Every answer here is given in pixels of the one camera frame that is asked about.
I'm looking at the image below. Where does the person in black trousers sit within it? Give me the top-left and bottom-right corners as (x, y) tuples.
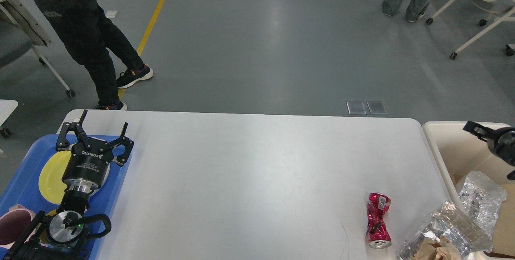
(34, 0), (153, 110)

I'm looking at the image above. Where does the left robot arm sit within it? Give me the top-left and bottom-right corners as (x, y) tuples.
(1, 111), (134, 260)

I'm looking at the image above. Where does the floor socket plate left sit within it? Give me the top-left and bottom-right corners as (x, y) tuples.
(346, 101), (367, 115)

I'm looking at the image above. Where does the floor socket plate right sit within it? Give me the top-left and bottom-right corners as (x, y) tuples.
(367, 101), (387, 115)

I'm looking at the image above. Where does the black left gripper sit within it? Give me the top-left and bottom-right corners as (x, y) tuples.
(55, 109), (134, 191)

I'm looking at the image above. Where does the large brown paper bag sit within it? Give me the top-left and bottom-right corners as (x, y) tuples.
(451, 173), (514, 260)

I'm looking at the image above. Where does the pink mug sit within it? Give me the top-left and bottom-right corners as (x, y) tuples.
(0, 204), (36, 249)

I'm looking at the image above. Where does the pink plate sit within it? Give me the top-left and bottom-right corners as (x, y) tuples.
(98, 163), (111, 189)

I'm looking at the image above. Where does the yellow plastic plate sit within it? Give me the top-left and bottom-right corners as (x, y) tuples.
(38, 151), (98, 204)

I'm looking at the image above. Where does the grey chair left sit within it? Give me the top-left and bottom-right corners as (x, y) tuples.
(0, 0), (75, 97)

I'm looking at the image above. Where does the crushed red can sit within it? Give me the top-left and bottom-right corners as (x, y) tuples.
(365, 193), (391, 249)

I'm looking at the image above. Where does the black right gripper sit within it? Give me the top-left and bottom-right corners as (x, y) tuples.
(462, 121), (515, 180)

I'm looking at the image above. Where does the floor socket plate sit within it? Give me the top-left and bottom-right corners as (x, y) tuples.
(367, 101), (387, 115)
(346, 101), (367, 115)

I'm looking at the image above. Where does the white plastic bin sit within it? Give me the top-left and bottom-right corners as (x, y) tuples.
(422, 121), (514, 205)

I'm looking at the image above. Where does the white side table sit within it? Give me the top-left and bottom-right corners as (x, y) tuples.
(0, 100), (18, 138)

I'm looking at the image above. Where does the aluminium foil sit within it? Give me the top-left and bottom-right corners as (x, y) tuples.
(456, 171), (507, 239)

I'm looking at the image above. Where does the blue plastic tray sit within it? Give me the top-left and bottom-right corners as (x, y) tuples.
(0, 133), (134, 260)

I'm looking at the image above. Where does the crumpled brown paper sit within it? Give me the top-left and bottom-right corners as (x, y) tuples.
(411, 237), (462, 260)

